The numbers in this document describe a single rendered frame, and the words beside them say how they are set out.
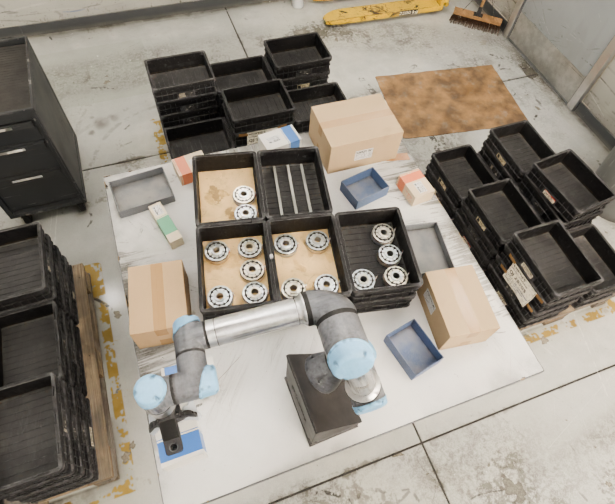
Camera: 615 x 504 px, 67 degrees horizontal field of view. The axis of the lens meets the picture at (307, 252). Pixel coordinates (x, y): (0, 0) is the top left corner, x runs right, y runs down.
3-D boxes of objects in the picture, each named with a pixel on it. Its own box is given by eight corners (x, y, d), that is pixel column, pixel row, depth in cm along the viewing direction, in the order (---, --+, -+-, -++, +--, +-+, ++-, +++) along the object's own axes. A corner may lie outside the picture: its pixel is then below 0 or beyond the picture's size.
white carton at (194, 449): (207, 456, 139) (204, 452, 131) (167, 471, 136) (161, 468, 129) (192, 393, 148) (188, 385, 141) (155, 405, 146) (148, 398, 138)
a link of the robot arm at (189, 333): (345, 269, 126) (165, 314, 119) (358, 303, 120) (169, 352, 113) (343, 291, 136) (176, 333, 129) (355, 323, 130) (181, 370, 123)
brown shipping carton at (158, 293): (137, 285, 205) (127, 267, 191) (187, 277, 209) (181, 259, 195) (139, 349, 190) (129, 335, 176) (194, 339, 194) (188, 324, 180)
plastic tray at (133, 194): (164, 172, 238) (162, 166, 234) (176, 201, 230) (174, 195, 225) (111, 188, 231) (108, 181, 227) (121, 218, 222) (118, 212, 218)
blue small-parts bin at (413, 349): (439, 362, 195) (444, 357, 189) (411, 380, 190) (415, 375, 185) (410, 324, 203) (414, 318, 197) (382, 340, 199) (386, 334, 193)
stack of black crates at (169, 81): (212, 103, 346) (204, 49, 307) (222, 130, 332) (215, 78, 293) (158, 113, 337) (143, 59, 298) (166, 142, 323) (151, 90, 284)
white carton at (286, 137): (291, 136, 257) (291, 124, 250) (301, 150, 252) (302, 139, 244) (258, 147, 251) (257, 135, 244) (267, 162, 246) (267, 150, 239)
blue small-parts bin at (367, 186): (355, 210, 234) (357, 201, 228) (339, 189, 240) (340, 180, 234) (387, 194, 240) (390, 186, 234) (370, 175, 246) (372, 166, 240)
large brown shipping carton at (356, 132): (327, 174, 245) (331, 147, 228) (308, 134, 259) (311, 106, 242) (395, 158, 254) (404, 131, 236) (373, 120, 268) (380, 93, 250)
